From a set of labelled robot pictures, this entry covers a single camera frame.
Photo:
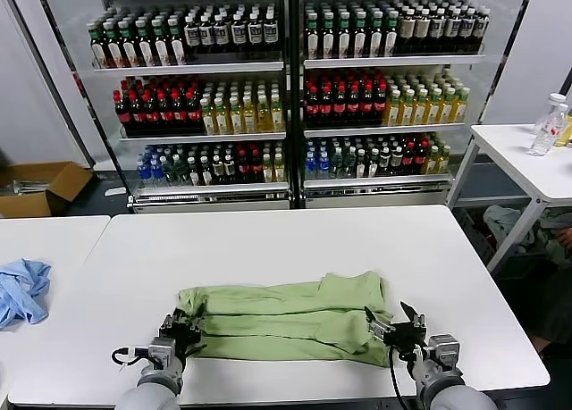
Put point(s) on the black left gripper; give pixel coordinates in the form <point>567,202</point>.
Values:
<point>184,338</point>

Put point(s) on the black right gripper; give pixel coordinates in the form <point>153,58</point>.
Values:
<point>406,338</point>

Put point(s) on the light green t-shirt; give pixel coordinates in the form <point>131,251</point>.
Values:
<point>277,320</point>

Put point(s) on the dark storage crate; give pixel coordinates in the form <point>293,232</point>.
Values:
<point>473,236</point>

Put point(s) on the white cooler shelf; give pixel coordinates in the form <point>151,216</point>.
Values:
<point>383,130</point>
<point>374,184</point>
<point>209,189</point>
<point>392,61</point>
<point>200,136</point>
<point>187,67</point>

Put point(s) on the grey white garment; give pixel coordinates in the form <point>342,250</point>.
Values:
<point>505,224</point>

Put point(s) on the white paper scrap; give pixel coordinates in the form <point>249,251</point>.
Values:
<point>115,191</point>

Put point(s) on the clear green water bottle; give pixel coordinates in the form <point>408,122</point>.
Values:
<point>336,166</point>
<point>167,173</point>
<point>348,166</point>
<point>179,173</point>

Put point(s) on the white cap dark bottle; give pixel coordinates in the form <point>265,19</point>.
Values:
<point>396,162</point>
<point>229,171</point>
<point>192,173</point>
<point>360,165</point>
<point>372,165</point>
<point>204,173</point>
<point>216,171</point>
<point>384,163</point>

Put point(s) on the blue water bottle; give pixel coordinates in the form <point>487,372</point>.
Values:
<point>310,166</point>
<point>322,166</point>
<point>155,171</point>
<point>143,171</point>

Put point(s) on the red cap cola bottle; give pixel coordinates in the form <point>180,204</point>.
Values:
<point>241,169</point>
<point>193,109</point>
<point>367,103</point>
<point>408,160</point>
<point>353,104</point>
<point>312,105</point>
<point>339,104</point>
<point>136,111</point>
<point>420,159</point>
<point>380,102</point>
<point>325,105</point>
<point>179,110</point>
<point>121,111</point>
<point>165,110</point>
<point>150,111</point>
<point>255,169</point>

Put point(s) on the crumpled light blue cloth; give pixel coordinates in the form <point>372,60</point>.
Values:
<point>22,289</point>

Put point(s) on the yellow drink bottle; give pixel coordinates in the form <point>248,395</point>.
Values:
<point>434,108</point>
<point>393,111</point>
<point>267,171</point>
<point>221,118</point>
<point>249,116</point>
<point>443,161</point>
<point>235,117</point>
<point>263,115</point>
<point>407,110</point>
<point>277,114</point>
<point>431,162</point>
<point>420,109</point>
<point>279,171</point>
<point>461,107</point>
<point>207,119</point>
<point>447,108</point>

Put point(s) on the grey green garment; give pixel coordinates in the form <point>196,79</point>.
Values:
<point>552,249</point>

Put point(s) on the brown cardboard box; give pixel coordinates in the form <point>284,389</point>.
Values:
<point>27,204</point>

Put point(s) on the white side table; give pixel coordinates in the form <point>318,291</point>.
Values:
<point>509,160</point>

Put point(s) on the silver metal parts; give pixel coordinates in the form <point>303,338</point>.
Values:
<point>31,185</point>

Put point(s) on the glass cooler door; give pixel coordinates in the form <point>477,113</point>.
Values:
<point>495,48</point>
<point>80,115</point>

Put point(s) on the beverage display cooler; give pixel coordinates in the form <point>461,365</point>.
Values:
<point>294,115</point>

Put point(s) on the clear plastic water bottle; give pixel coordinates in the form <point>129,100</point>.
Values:
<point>550,124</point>

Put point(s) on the yellow liquid plastic bottle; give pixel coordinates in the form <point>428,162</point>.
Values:
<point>567,133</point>

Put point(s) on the green cap tea bottle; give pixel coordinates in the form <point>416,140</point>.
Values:
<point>145,46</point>
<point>328,39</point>
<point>128,47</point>
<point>161,45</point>
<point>391,37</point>
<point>360,38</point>
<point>113,48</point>
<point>177,44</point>
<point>344,38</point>
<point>97,48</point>
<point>376,37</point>
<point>312,39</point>

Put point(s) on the blue label dark bottle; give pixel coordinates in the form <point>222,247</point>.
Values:
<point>222,34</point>
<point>481,29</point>
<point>238,33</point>
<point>192,35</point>
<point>438,30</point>
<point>453,29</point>
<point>271,31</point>
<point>254,32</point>
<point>467,29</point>
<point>207,35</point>

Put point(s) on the beige label dark bottle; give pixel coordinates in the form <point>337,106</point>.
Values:
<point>422,30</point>
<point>406,31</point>

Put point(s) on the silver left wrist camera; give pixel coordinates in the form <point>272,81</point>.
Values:
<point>162,352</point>

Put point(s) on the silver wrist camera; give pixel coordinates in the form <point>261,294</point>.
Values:
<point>443,349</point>
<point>162,352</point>

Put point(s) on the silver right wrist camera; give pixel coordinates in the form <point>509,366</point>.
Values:
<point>443,349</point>

